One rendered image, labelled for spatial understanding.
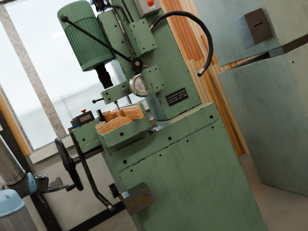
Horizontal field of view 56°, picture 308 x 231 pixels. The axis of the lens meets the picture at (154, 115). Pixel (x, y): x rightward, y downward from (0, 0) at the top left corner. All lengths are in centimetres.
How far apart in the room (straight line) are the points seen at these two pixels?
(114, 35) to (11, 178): 80
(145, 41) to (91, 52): 26
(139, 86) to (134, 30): 26
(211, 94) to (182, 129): 149
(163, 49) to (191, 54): 149
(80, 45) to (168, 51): 44
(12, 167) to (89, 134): 36
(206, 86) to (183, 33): 58
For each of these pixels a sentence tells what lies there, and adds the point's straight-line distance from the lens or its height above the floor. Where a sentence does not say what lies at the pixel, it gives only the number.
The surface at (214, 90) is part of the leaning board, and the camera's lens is 287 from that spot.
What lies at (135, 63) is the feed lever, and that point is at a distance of 140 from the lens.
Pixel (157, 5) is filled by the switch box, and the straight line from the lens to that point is 150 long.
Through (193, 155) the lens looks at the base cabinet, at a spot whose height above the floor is 61.
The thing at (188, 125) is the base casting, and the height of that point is 75.
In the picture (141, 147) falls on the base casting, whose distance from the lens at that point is 133.
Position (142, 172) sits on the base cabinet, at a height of 66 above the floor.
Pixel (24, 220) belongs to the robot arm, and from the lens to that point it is 87.
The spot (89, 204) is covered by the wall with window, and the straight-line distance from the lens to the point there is 288.
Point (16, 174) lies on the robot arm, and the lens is 138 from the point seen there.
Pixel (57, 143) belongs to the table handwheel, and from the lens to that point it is 142.
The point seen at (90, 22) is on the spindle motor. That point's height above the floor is 139.
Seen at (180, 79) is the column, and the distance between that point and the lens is 152.
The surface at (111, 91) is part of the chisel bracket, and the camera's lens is 149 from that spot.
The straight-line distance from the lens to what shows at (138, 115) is 116.
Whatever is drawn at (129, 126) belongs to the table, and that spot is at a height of 88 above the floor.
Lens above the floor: 103
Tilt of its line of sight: 7 degrees down
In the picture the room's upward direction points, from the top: 24 degrees counter-clockwise
